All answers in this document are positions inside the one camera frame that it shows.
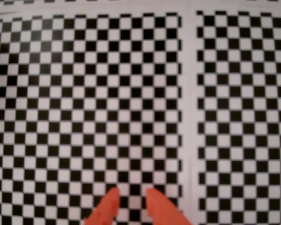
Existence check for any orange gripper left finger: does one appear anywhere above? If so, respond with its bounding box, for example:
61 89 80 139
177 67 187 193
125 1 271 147
83 187 121 225

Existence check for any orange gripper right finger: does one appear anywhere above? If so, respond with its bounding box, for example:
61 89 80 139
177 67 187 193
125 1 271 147
145 187 193 225

